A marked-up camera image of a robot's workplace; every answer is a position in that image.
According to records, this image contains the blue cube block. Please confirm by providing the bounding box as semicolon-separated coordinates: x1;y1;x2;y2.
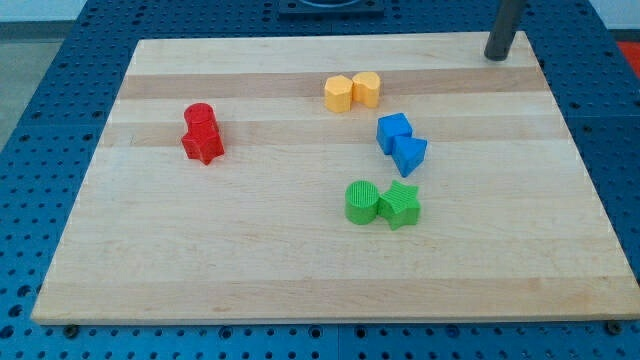
376;113;413;155

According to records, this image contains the blue triangle block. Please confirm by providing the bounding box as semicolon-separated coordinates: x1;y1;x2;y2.
391;136;428;177

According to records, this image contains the green cylinder block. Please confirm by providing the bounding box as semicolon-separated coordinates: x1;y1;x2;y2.
345;180;380;225

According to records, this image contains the wooden board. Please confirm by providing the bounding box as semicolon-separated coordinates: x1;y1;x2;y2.
32;32;639;325

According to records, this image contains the green star block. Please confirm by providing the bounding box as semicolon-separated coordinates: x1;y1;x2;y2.
378;180;421;230

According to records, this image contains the yellow hexagon block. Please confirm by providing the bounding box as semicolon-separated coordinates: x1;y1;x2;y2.
324;75;353;113

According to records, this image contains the yellow heart block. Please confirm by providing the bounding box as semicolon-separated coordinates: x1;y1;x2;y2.
352;71;381;108

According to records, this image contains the red star block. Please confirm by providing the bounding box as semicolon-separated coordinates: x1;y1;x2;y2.
181;123;225;165

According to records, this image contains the red cylinder block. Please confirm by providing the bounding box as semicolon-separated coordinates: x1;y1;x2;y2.
183;103;219;135

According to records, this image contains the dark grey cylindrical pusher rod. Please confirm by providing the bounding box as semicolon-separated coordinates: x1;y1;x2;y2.
484;0;526;61

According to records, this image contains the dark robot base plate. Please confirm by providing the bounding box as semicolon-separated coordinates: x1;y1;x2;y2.
277;0;385;18

